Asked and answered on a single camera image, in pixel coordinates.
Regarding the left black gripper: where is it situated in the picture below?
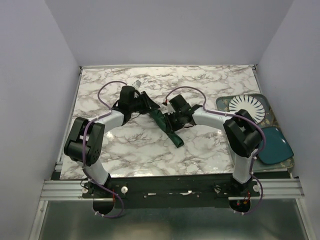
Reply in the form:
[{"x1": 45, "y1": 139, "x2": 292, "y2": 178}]
[{"x1": 129, "y1": 91, "x2": 161, "y2": 115}]

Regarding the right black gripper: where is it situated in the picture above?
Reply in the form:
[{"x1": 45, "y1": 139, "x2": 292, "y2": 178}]
[{"x1": 161, "y1": 111, "x2": 184, "y2": 135}]

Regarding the dark green cloth napkin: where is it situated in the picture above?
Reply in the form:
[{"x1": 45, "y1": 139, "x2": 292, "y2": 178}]
[{"x1": 149, "y1": 109, "x2": 184, "y2": 148}]

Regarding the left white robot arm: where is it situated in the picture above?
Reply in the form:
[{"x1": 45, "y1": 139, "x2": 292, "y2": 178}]
[{"x1": 63, "y1": 85, "x2": 160, "y2": 198}]

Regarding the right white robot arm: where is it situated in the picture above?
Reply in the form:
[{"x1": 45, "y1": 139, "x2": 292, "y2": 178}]
[{"x1": 163, "y1": 94, "x2": 266, "y2": 196}]

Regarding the green patterned serving tray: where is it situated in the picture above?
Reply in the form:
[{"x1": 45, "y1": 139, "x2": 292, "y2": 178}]
[{"x1": 216, "y1": 93, "x2": 295, "y2": 172}]

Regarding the white blue striped plate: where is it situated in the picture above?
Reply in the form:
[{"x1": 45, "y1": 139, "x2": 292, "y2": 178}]
[{"x1": 228, "y1": 95, "x2": 266, "y2": 124}]

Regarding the teal oval dish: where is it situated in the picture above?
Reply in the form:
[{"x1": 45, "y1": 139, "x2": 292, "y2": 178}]
[{"x1": 258, "y1": 126, "x2": 294, "y2": 165}]

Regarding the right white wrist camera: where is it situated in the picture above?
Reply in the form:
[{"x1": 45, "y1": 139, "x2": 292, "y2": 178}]
[{"x1": 162, "y1": 98, "x2": 176, "y2": 114}]

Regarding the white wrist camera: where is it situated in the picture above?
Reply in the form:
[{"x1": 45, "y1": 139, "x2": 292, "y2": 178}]
[
  {"x1": 162, "y1": 98, "x2": 176, "y2": 114},
  {"x1": 132, "y1": 80, "x2": 142, "y2": 89}
]

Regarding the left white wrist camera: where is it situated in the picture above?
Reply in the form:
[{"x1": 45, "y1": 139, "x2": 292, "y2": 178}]
[{"x1": 132, "y1": 80, "x2": 142, "y2": 89}]

